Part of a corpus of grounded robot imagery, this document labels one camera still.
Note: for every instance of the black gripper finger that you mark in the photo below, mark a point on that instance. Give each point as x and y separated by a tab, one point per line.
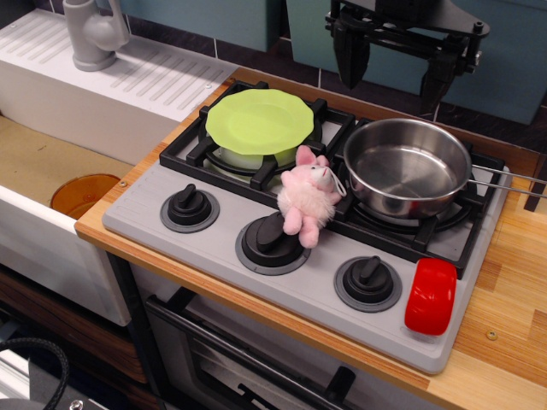
352	53
443	67

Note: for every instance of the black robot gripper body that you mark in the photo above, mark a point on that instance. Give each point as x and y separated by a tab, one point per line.
415	28

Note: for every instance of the stainless steel pot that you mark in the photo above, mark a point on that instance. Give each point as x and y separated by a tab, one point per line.
409	169

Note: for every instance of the lime green plastic plate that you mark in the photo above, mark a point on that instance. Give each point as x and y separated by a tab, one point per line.
260	122

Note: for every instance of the pink plush toy animal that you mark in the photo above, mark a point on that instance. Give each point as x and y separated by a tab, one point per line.
308	197

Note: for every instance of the middle black stove knob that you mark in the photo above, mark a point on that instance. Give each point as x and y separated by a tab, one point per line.
264	248

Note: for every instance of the black stove knob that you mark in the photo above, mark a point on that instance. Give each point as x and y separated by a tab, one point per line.
264	248
368	284
190	210

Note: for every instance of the right black stove knob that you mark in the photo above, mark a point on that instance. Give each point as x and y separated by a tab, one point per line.
368	284

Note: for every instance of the grey toy stove top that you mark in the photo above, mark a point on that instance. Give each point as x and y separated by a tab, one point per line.
247	190

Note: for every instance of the left black stove knob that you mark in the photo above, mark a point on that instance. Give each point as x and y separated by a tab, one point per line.
190	210

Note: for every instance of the red plastic cup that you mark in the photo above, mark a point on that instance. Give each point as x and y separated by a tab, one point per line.
431	298

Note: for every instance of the grey toy faucet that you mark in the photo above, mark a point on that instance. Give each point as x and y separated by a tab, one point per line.
94	37

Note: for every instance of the white toy sink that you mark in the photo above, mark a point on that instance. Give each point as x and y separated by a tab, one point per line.
59	123

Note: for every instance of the orange translucent plastic bowl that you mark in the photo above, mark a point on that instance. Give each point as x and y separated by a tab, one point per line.
77	196

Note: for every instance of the toy oven door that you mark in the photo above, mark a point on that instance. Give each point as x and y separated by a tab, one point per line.
233	362

